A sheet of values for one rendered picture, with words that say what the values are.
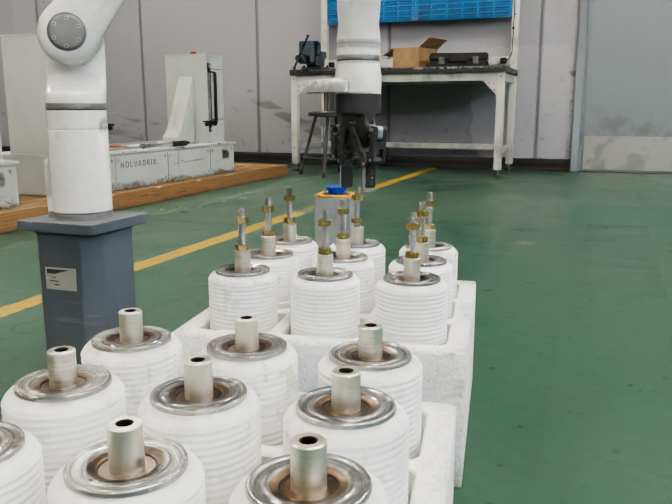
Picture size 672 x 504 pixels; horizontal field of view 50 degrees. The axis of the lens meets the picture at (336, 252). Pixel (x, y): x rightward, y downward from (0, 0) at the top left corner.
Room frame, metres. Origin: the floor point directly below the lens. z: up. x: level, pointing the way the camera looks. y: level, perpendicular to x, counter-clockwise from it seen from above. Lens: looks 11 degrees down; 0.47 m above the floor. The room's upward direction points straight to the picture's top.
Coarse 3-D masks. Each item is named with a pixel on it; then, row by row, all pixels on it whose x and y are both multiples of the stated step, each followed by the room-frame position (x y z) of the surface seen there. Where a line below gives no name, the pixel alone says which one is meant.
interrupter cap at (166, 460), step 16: (96, 448) 0.44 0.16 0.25; (144, 448) 0.44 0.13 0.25; (160, 448) 0.44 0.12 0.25; (176, 448) 0.44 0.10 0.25; (80, 464) 0.42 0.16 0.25; (96, 464) 0.42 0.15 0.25; (160, 464) 0.42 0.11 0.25; (176, 464) 0.42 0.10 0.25; (64, 480) 0.40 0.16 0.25; (80, 480) 0.40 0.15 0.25; (96, 480) 0.40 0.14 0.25; (112, 480) 0.40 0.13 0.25; (128, 480) 0.40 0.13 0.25; (144, 480) 0.40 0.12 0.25; (160, 480) 0.40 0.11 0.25; (96, 496) 0.38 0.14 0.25; (112, 496) 0.38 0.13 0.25; (128, 496) 0.38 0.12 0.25
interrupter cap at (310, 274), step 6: (300, 270) 0.97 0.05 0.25; (306, 270) 0.97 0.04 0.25; (312, 270) 0.97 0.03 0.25; (336, 270) 0.97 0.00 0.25; (342, 270) 0.97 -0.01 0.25; (348, 270) 0.97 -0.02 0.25; (300, 276) 0.94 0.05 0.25; (306, 276) 0.94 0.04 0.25; (312, 276) 0.93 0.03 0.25; (318, 276) 0.95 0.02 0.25; (336, 276) 0.93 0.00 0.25; (342, 276) 0.94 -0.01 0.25; (348, 276) 0.93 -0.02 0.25
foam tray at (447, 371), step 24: (288, 312) 1.02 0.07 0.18; (456, 312) 1.02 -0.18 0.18; (192, 336) 0.92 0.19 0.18; (216, 336) 0.91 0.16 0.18; (288, 336) 0.91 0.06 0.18; (456, 336) 0.91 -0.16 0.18; (312, 360) 0.88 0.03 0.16; (432, 360) 0.85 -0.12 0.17; (456, 360) 0.84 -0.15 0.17; (312, 384) 0.88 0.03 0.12; (432, 384) 0.85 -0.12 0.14; (456, 384) 0.84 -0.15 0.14; (456, 408) 0.84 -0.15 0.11; (456, 432) 0.84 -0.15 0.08; (456, 456) 0.84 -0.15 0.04; (456, 480) 0.84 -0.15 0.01
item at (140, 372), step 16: (96, 352) 0.64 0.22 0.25; (144, 352) 0.64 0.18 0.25; (160, 352) 0.65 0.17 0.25; (176, 352) 0.66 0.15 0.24; (112, 368) 0.63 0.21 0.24; (128, 368) 0.63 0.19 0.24; (144, 368) 0.63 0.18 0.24; (160, 368) 0.64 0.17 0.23; (176, 368) 0.66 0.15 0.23; (128, 384) 0.63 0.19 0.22; (144, 384) 0.63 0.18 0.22; (128, 400) 0.63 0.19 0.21
